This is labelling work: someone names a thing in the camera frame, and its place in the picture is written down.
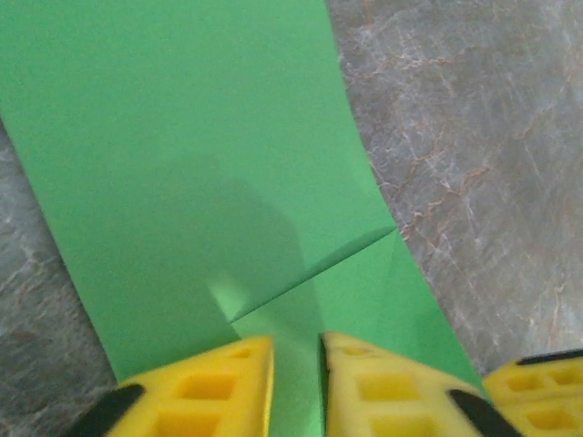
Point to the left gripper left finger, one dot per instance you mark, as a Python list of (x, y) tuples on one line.
[(205, 391)]

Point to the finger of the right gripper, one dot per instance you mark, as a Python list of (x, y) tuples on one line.
[(546, 396)]

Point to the green paper sheet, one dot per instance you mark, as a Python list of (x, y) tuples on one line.
[(182, 136)]

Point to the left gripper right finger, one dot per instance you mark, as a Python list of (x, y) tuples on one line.
[(387, 400)]

